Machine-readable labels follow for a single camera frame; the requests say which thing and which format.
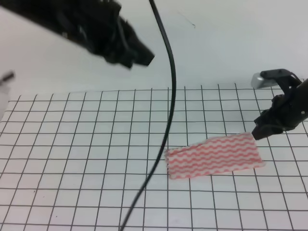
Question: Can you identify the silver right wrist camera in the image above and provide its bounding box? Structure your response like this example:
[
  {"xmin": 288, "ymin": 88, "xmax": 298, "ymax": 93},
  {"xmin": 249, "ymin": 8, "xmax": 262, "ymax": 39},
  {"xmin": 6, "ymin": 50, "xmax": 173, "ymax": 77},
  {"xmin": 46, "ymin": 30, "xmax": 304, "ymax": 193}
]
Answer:
[{"xmin": 250, "ymin": 68, "xmax": 303, "ymax": 97}]

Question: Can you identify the pink wavy striped towel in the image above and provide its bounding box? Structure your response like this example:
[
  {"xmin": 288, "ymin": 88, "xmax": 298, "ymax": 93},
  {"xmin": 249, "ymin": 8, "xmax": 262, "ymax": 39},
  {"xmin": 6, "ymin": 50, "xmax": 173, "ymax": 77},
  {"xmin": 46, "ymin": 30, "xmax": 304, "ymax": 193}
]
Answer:
[{"xmin": 165, "ymin": 132, "xmax": 265, "ymax": 180}]

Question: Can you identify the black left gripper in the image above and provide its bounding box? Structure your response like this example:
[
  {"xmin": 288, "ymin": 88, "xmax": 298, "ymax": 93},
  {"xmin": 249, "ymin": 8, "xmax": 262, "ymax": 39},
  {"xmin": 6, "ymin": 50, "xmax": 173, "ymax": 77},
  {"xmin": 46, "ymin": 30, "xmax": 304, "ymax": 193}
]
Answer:
[{"xmin": 0, "ymin": 0, "xmax": 154, "ymax": 68}]

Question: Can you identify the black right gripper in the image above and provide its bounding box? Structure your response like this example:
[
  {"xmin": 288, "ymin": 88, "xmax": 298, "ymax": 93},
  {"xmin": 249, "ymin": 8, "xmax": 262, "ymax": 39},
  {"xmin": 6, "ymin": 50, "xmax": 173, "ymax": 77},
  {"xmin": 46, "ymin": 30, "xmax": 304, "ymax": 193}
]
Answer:
[{"xmin": 251, "ymin": 95, "xmax": 306, "ymax": 141}]

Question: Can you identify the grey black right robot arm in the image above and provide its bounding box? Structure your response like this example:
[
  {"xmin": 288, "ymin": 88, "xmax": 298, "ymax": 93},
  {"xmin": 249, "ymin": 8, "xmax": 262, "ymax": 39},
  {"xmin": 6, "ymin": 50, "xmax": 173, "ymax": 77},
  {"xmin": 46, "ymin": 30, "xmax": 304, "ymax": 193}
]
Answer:
[{"xmin": 252, "ymin": 77, "xmax": 308, "ymax": 140}]

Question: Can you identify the black left camera cable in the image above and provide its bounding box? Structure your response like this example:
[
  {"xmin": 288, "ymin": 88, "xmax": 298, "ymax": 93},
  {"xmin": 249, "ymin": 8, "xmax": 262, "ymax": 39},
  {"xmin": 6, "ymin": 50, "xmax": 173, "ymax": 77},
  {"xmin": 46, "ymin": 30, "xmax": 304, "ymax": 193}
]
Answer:
[{"xmin": 119, "ymin": 0, "xmax": 178, "ymax": 231}]

